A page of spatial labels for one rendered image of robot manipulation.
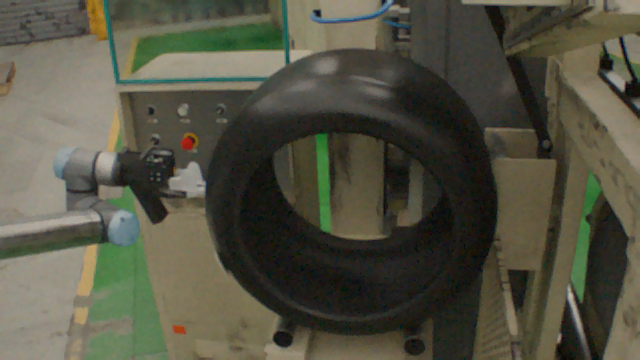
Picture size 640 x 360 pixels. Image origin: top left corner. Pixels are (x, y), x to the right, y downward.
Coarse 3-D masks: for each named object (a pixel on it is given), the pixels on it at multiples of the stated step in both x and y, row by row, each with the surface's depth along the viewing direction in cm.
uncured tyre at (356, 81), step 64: (320, 64) 111; (384, 64) 111; (256, 128) 106; (320, 128) 103; (384, 128) 102; (448, 128) 103; (256, 192) 142; (448, 192) 105; (256, 256) 135; (320, 256) 147; (384, 256) 145; (448, 256) 111; (320, 320) 122; (384, 320) 119
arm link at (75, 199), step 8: (72, 192) 126; (80, 192) 127; (88, 192) 127; (96, 192) 130; (72, 200) 127; (80, 200) 127; (88, 200) 126; (96, 200) 126; (72, 208) 127; (80, 208) 126
